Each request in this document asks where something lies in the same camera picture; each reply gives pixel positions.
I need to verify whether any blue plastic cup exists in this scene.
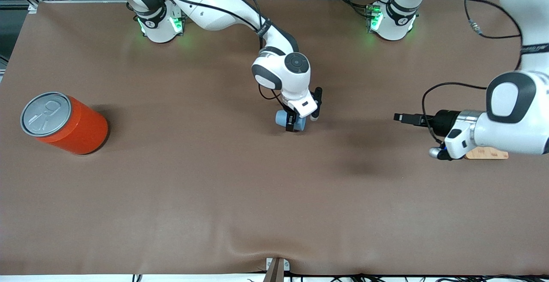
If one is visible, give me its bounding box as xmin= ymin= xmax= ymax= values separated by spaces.
xmin=275 ymin=109 xmax=308 ymax=131

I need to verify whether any wooden mug tree stand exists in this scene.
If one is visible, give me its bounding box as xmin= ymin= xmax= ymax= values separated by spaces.
xmin=465 ymin=146 xmax=510 ymax=161

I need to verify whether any brown table cover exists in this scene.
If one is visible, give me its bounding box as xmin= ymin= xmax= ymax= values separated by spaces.
xmin=0 ymin=0 xmax=549 ymax=276

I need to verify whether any orange can with grey lid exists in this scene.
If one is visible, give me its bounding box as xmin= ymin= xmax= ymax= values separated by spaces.
xmin=20 ymin=92 xmax=109 ymax=155

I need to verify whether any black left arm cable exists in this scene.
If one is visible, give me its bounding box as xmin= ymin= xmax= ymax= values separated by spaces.
xmin=422 ymin=0 xmax=525 ymax=146

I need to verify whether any grey metal camera bracket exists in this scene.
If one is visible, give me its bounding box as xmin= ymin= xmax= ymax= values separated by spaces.
xmin=262 ymin=257 xmax=290 ymax=282

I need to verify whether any black floor cable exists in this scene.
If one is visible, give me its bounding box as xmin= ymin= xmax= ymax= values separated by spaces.
xmin=284 ymin=273 xmax=549 ymax=282

